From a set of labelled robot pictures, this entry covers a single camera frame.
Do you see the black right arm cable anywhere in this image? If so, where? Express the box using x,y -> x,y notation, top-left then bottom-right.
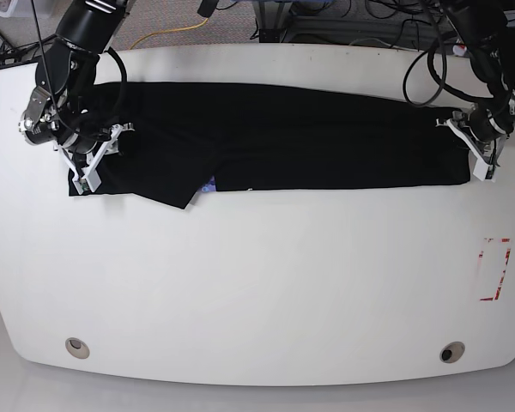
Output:
29,0 -> 128,142

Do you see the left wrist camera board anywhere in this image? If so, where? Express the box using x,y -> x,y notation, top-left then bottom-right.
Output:
473,159 -> 497,182

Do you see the red tape rectangle marking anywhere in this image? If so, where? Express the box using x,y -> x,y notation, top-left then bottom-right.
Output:
476,238 -> 512,301

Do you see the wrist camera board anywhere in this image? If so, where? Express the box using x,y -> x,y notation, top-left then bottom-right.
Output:
71,171 -> 101,195
473,159 -> 497,182

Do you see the white storage box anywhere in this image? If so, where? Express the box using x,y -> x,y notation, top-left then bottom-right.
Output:
0,0 -> 17,18

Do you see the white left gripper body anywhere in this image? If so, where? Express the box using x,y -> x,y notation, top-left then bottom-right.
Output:
436,110 -> 506,172

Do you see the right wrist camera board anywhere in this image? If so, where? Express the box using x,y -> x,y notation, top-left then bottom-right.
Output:
71,171 -> 101,195

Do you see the aluminium frame post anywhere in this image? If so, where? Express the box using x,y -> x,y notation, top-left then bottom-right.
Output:
251,1 -> 293,43

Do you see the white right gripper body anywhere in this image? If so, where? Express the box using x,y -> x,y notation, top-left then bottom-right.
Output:
53,122 -> 135,180

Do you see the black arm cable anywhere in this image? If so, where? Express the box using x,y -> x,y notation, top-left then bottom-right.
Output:
402,0 -> 490,108
29,0 -> 128,142

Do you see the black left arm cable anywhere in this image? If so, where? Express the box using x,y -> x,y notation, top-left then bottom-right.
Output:
402,0 -> 490,108

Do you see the yellow cable on floor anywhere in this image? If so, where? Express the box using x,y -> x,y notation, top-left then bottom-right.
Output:
130,16 -> 209,51

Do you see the black T-shirt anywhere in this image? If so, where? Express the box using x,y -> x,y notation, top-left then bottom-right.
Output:
81,82 -> 470,209

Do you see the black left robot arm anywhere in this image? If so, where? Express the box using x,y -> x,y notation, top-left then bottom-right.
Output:
427,1 -> 515,181

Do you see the black tripod stand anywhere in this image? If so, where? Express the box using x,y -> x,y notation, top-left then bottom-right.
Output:
0,17 -> 56,70

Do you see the left table cable grommet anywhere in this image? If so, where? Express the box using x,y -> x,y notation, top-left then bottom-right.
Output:
65,337 -> 90,360

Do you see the right table cable grommet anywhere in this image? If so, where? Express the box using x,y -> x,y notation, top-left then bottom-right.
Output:
439,342 -> 465,364

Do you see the table cable grommet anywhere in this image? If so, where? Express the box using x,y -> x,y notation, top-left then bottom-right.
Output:
65,337 -> 90,360
439,342 -> 465,364

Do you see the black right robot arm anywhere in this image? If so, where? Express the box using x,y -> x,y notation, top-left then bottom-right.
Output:
19,1 -> 134,191

